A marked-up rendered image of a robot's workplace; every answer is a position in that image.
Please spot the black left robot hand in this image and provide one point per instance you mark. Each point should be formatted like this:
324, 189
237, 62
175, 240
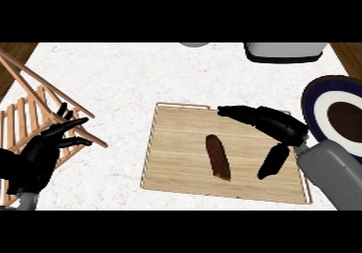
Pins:
36, 154

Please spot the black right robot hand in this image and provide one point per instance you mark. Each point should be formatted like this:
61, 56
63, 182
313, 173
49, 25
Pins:
277, 126

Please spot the blue white brown plate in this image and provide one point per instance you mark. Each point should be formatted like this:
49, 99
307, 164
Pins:
342, 112

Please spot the small grey round object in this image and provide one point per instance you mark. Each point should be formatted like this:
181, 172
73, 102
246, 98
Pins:
194, 44

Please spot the white appliance with black base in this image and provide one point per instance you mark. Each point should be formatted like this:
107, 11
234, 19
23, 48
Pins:
285, 52

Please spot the wooden slatted rack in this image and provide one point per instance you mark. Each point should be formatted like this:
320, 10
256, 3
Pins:
24, 122

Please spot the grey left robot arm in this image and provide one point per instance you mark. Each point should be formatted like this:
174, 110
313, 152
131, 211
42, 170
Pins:
27, 201

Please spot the brown sweet potato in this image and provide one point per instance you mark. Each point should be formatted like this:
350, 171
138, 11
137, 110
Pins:
218, 161

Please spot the wooden tray with metal rim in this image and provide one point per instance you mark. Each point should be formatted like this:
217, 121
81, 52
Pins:
199, 164

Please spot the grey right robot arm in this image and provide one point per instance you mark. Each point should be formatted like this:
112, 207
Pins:
333, 174

